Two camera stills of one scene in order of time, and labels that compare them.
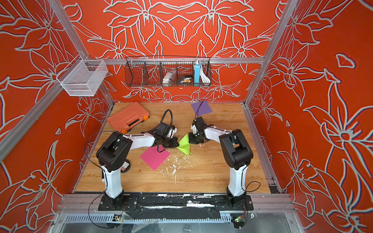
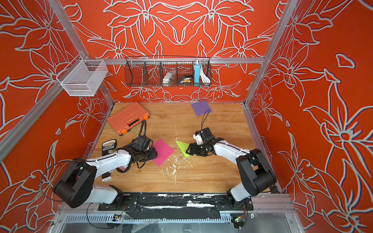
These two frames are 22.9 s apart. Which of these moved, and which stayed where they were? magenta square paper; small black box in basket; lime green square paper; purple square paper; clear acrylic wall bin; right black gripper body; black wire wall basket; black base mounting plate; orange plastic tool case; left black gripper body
Moved: right black gripper body; left black gripper body; lime green square paper; magenta square paper
Stayed: orange plastic tool case; black wire wall basket; black base mounting plate; purple square paper; clear acrylic wall bin; small black box in basket
